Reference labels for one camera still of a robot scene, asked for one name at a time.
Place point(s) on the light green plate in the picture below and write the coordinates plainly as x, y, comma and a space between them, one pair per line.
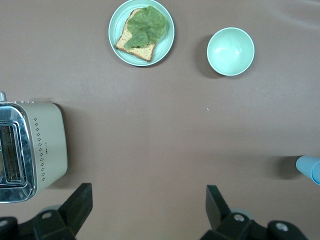
165, 47

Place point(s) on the light green bowl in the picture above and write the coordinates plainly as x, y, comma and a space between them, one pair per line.
230, 51

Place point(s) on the blue plastic cup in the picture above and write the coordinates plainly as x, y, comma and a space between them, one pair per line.
306, 166

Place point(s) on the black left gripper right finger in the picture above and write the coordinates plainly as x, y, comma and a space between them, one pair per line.
220, 217

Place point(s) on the green lettuce leaf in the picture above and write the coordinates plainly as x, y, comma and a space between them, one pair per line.
147, 25

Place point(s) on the brown bread slice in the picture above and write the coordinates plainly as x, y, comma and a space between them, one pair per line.
140, 51

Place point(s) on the beige and chrome toaster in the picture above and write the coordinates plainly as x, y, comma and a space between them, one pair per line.
47, 140

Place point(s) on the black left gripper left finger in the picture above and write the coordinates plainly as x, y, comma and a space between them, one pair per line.
72, 212

